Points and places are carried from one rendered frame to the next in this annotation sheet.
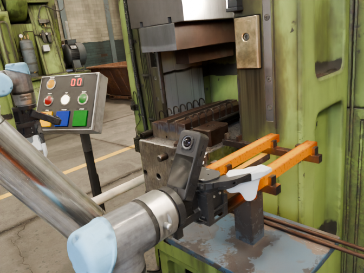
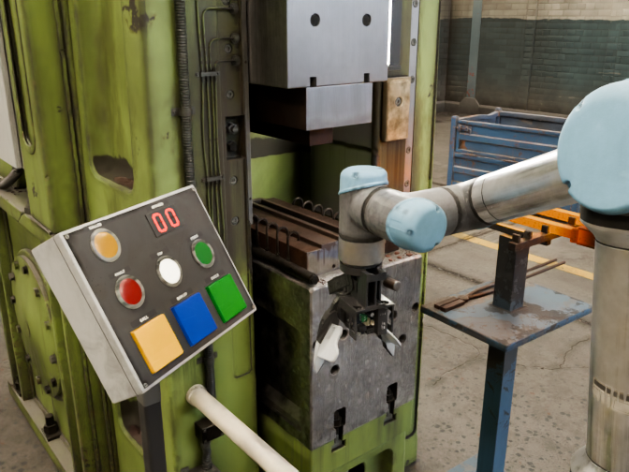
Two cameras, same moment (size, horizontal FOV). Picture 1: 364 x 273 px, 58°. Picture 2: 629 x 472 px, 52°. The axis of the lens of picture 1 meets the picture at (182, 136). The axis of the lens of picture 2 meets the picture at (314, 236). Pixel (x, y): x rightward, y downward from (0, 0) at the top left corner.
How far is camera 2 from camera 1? 198 cm
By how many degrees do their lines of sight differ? 79
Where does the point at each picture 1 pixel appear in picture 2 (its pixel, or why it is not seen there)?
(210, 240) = (514, 323)
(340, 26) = not seen: hidden behind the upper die
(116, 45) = not seen: outside the picture
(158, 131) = (318, 263)
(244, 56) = (395, 125)
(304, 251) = (531, 288)
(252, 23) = (406, 85)
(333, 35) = not seen: hidden behind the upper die
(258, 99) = (397, 176)
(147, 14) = (329, 65)
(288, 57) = (425, 124)
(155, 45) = (335, 117)
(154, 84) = (229, 193)
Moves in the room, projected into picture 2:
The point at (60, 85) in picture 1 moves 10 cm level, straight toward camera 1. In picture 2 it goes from (134, 241) to (194, 236)
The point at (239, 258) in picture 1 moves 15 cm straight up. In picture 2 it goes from (543, 314) to (549, 263)
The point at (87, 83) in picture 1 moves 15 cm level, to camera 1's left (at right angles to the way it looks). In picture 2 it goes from (188, 215) to (162, 241)
